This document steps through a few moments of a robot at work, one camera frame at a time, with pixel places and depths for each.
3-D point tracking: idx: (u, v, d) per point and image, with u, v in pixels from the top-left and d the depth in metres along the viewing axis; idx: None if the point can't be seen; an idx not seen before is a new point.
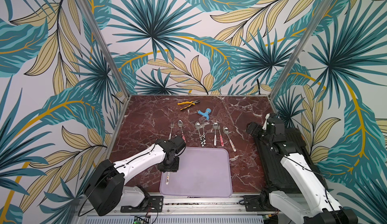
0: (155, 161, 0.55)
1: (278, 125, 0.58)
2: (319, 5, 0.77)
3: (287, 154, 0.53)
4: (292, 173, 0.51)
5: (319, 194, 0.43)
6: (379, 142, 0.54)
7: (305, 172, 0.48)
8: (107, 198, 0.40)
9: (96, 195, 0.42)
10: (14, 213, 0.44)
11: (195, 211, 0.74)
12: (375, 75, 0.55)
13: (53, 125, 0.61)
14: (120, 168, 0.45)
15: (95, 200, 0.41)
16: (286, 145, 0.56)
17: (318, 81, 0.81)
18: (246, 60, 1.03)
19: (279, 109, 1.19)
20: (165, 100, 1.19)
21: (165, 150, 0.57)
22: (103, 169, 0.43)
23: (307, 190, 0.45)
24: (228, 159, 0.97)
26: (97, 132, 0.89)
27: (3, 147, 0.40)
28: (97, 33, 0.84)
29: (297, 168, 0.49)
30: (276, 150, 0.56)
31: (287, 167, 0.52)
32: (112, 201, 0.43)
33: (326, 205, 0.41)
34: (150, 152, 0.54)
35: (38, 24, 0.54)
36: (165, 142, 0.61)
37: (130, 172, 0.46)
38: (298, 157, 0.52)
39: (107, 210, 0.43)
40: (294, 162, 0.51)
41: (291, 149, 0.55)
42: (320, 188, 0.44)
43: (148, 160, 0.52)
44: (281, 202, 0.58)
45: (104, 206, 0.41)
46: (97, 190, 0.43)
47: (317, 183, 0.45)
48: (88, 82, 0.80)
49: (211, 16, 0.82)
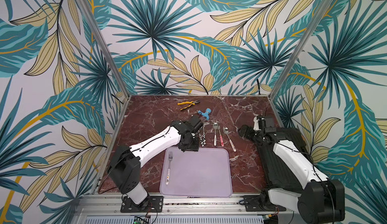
0: (171, 143, 0.55)
1: (268, 119, 0.65)
2: (319, 5, 0.77)
3: (277, 140, 0.58)
4: (283, 157, 0.55)
5: (308, 169, 0.46)
6: (379, 142, 0.54)
7: (294, 153, 0.52)
8: (126, 177, 0.42)
9: (117, 175, 0.45)
10: (14, 213, 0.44)
11: (195, 212, 0.73)
12: (375, 75, 0.55)
13: (53, 124, 0.61)
14: (136, 152, 0.46)
15: (116, 178, 0.45)
16: (277, 133, 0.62)
17: (318, 81, 0.81)
18: (246, 59, 1.03)
19: (279, 109, 1.19)
20: (165, 100, 1.19)
21: (180, 132, 0.56)
22: (120, 154, 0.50)
23: (297, 169, 0.49)
24: (228, 159, 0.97)
26: (98, 132, 0.89)
27: (3, 147, 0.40)
28: (97, 33, 0.84)
29: (286, 150, 0.54)
30: (268, 139, 0.61)
31: (280, 153, 0.56)
32: (131, 180, 0.44)
33: (314, 177, 0.44)
34: (165, 134, 0.53)
35: (38, 24, 0.54)
36: (179, 124, 0.59)
37: (146, 156, 0.47)
38: (287, 142, 0.57)
39: (127, 188, 0.46)
40: (284, 147, 0.55)
41: (281, 136, 0.60)
42: (309, 165, 0.48)
43: (163, 143, 0.51)
44: (278, 193, 0.60)
45: (125, 184, 0.43)
46: (117, 171, 0.46)
47: (305, 162, 0.49)
48: (88, 82, 0.80)
49: (211, 16, 0.82)
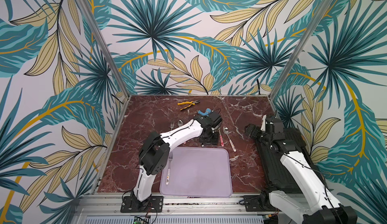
0: (193, 135, 0.60)
1: (277, 123, 0.59)
2: (319, 5, 0.77)
3: (287, 152, 0.53)
4: (291, 170, 0.51)
5: (319, 192, 0.43)
6: (379, 142, 0.54)
7: (305, 170, 0.48)
8: (156, 160, 0.48)
9: (147, 159, 0.51)
10: (14, 213, 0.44)
11: (195, 212, 0.73)
12: (375, 75, 0.55)
13: (53, 125, 0.61)
14: (165, 138, 0.51)
15: (146, 162, 0.51)
16: (286, 142, 0.56)
17: (318, 81, 0.81)
18: (246, 59, 1.03)
19: (279, 109, 1.19)
20: (165, 100, 1.19)
21: (202, 125, 0.61)
22: (151, 139, 0.50)
23: (306, 188, 0.45)
24: (228, 159, 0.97)
26: (97, 132, 0.89)
27: (4, 147, 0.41)
28: (97, 33, 0.84)
29: (296, 165, 0.49)
30: (275, 148, 0.56)
31: (287, 165, 0.53)
32: (160, 164, 0.51)
33: (326, 203, 0.41)
34: (189, 126, 0.59)
35: (38, 24, 0.54)
36: (202, 117, 0.64)
37: (174, 143, 0.52)
38: (297, 156, 0.52)
39: (157, 172, 0.53)
40: (294, 160, 0.51)
41: (291, 147, 0.55)
42: (319, 185, 0.44)
43: (188, 133, 0.56)
44: (281, 201, 0.58)
45: (155, 167, 0.50)
46: (148, 155, 0.52)
47: (316, 181, 0.45)
48: (88, 82, 0.80)
49: (211, 16, 0.82)
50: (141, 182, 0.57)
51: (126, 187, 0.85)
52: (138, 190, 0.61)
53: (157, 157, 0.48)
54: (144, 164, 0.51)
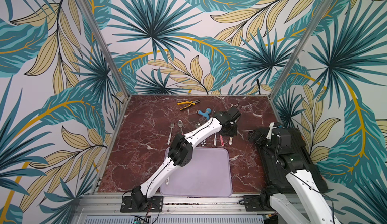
0: (213, 131, 0.68)
1: (284, 136, 0.55)
2: (319, 5, 0.77)
3: (295, 170, 0.50)
4: (297, 190, 0.49)
5: (326, 220, 0.41)
6: (379, 142, 0.54)
7: (312, 193, 0.46)
8: (184, 155, 0.60)
9: (176, 155, 0.64)
10: (14, 213, 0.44)
11: (195, 211, 0.74)
12: (375, 75, 0.55)
13: (53, 125, 0.61)
14: (189, 138, 0.61)
15: (175, 157, 0.64)
16: (293, 158, 0.53)
17: (318, 81, 0.81)
18: (246, 59, 1.03)
19: (279, 109, 1.19)
20: (165, 100, 1.19)
21: (221, 122, 0.67)
22: (178, 138, 0.61)
23: (312, 213, 0.44)
24: (228, 159, 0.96)
26: (98, 132, 0.89)
27: (3, 147, 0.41)
28: (97, 33, 0.84)
29: (303, 187, 0.47)
30: (281, 164, 0.53)
31: (293, 183, 0.50)
32: (186, 159, 0.62)
33: None
34: (209, 125, 0.66)
35: (38, 24, 0.54)
36: (220, 115, 0.70)
37: (196, 142, 0.61)
38: (305, 174, 0.49)
39: (184, 165, 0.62)
40: (301, 180, 0.48)
41: (298, 164, 0.52)
42: (327, 213, 0.42)
43: (208, 131, 0.64)
44: (282, 208, 0.58)
45: (182, 161, 0.61)
46: (176, 151, 0.64)
47: (324, 207, 0.43)
48: (88, 82, 0.80)
49: (211, 16, 0.82)
50: (159, 175, 0.64)
51: (126, 186, 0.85)
52: (151, 183, 0.65)
53: (184, 153, 0.60)
54: (173, 158, 0.66)
